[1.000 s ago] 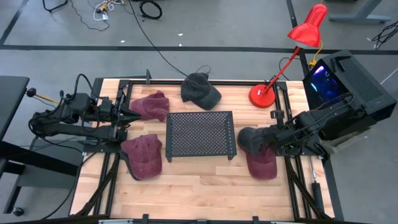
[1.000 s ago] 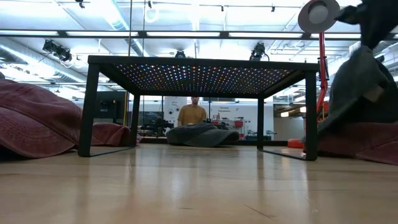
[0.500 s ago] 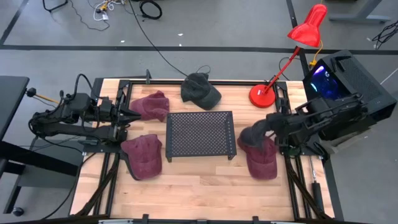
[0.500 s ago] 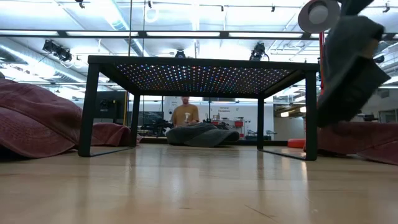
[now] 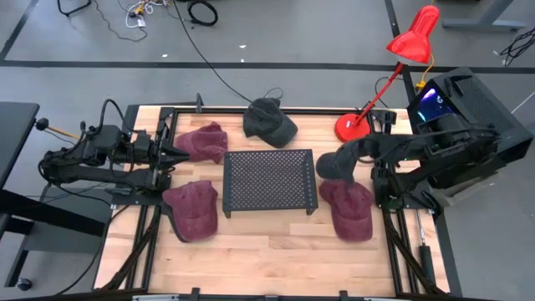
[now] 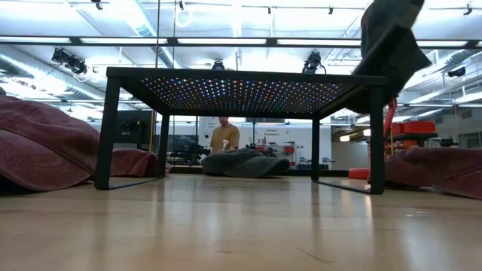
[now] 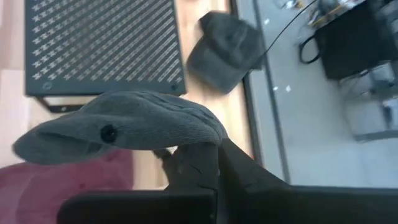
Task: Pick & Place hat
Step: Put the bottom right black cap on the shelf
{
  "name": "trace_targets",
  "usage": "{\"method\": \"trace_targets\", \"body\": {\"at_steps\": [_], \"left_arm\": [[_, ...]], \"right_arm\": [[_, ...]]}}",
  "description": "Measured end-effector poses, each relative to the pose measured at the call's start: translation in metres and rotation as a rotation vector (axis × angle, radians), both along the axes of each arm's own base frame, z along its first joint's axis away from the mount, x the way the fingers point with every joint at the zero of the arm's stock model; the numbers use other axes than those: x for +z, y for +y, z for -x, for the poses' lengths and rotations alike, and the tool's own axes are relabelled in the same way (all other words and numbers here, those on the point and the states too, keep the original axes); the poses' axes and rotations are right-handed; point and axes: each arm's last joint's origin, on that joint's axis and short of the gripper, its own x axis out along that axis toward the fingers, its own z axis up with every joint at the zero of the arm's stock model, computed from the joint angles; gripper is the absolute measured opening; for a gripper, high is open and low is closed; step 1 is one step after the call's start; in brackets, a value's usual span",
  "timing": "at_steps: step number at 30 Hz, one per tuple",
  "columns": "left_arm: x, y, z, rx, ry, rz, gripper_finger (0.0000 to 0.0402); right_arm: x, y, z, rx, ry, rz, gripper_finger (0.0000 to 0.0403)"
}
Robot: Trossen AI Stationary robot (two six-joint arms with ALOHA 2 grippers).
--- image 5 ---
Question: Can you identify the red desk lamp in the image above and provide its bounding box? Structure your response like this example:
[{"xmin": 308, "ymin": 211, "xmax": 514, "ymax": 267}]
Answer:
[{"xmin": 334, "ymin": 4, "xmax": 441, "ymax": 143}]

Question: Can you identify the coiled black cable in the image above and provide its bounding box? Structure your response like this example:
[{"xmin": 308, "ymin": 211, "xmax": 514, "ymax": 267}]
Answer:
[{"xmin": 186, "ymin": 0, "xmax": 219, "ymax": 27}]

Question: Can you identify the black gas strut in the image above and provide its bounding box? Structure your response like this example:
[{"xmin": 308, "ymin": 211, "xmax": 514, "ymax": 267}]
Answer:
[{"xmin": 415, "ymin": 208, "xmax": 438, "ymax": 289}]

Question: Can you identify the black aluminium table frame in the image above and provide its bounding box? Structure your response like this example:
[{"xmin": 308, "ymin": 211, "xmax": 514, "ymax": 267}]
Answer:
[{"xmin": 99, "ymin": 92, "xmax": 464, "ymax": 301}]

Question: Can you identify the yellow hanging cable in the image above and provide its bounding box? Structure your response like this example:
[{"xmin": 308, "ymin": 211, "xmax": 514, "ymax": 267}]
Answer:
[{"xmin": 35, "ymin": 118, "xmax": 81, "ymax": 141}]

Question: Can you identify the black desk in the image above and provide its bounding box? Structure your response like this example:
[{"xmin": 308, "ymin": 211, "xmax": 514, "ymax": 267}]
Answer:
[{"xmin": 0, "ymin": 101, "xmax": 41, "ymax": 189}]

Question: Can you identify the silver mounting bracket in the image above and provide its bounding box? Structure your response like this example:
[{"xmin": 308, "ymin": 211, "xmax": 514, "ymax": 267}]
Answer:
[{"xmin": 131, "ymin": 294, "xmax": 181, "ymax": 301}]

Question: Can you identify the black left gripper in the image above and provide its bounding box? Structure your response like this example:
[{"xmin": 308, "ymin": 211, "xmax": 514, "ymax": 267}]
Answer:
[{"xmin": 134, "ymin": 125, "xmax": 191, "ymax": 185}]

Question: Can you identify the black perforated metal riser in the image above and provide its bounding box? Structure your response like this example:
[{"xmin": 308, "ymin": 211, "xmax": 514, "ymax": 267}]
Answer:
[{"xmin": 221, "ymin": 148, "xmax": 319, "ymax": 218}]

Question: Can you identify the yellow extension cord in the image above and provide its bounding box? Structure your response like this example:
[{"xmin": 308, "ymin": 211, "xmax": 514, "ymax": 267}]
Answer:
[{"xmin": 415, "ymin": 53, "xmax": 436, "ymax": 91}]

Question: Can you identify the maroon baseball cap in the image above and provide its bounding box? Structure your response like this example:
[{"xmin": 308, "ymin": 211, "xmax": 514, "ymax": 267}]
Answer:
[
  {"xmin": 318, "ymin": 179, "xmax": 375, "ymax": 243},
  {"xmin": 173, "ymin": 120, "xmax": 229, "ymax": 165},
  {"xmin": 161, "ymin": 180, "xmax": 219, "ymax": 243}
]

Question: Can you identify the grey desk leg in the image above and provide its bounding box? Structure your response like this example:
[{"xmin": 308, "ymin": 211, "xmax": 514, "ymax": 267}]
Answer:
[{"xmin": 441, "ymin": 0, "xmax": 527, "ymax": 33}]

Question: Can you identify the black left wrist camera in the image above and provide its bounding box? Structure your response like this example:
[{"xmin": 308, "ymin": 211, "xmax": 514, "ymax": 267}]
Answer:
[{"xmin": 133, "ymin": 131, "xmax": 152, "ymax": 155}]

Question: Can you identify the long black floor cable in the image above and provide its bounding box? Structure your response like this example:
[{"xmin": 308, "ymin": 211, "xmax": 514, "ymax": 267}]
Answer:
[{"xmin": 173, "ymin": 0, "xmax": 285, "ymax": 108}]

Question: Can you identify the black wheeled stand base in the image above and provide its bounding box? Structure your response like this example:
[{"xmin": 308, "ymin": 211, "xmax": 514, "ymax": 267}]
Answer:
[{"xmin": 0, "ymin": 186, "xmax": 115, "ymax": 293}]

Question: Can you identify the black cable bundle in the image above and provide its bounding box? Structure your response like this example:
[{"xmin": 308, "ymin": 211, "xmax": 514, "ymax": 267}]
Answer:
[{"xmin": 499, "ymin": 27, "xmax": 535, "ymax": 68}]

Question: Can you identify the white power strip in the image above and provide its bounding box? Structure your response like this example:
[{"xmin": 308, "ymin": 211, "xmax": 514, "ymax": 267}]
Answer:
[{"xmin": 125, "ymin": 0, "xmax": 168, "ymax": 29}]

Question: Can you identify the black glass-sided computer tower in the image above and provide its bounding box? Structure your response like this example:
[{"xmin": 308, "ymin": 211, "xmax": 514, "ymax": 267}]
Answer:
[{"xmin": 407, "ymin": 66, "xmax": 534, "ymax": 189}]

